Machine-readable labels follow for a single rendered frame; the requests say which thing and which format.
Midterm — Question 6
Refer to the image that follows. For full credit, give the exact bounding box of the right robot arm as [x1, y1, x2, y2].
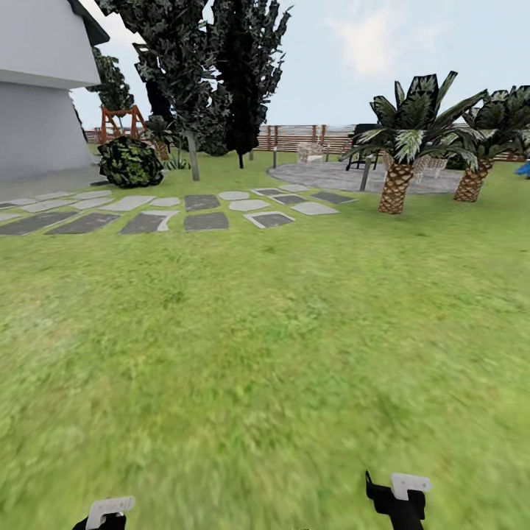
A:
[366, 470, 432, 530]

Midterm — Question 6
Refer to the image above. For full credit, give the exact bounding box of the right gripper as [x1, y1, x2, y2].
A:
[366, 470, 425, 526]

